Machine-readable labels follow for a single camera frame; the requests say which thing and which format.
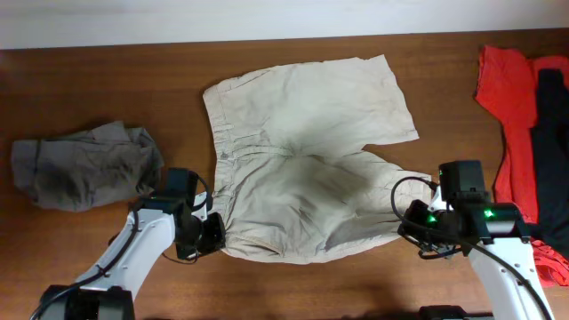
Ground black garment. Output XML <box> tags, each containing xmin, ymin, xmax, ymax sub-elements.
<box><xmin>531</xmin><ymin>69</ymin><xmax>568</xmax><ymax>257</ymax></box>

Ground beige cargo shorts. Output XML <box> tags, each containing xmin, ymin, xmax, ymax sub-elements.
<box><xmin>203</xmin><ymin>55</ymin><xmax>431</xmax><ymax>265</ymax></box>

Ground grey crumpled garment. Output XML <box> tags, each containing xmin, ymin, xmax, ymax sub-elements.
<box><xmin>11</xmin><ymin>121</ymin><xmax>164</xmax><ymax>212</ymax></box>

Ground left black cable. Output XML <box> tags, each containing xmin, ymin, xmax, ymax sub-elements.
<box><xmin>28</xmin><ymin>172</ymin><xmax>214</xmax><ymax>320</ymax></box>

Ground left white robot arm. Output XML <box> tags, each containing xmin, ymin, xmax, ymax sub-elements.
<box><xmin>30</xmin><ymin>192</ymin><xmax>225</xmax><ymax>320</ymax></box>

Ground red garment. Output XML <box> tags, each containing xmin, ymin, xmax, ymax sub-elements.
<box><xmin>475</xmin><ymin>46</ymin><xmax>568</xmax><ymax>286</ymax></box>

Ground right black cable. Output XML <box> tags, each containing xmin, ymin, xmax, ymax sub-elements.
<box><xmin>389</xmin><ymin>175</ymin><xmax>555</xmax><ymax>320</ymax></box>

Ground black cable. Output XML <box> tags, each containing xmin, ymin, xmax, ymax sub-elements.
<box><xmin>389</xmin><ymin>175</ymin><xmax>555</xmax><ymax>320</ymax></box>
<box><xmin>28</xmin><ymin>172</ymin><xmax>214</xmax><ymax>320</ymax></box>

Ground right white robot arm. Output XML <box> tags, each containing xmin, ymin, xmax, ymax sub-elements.
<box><xmin>396</xmin><ymin>199</ymin><xmax>555</xmax><ymax>320</ymax></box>

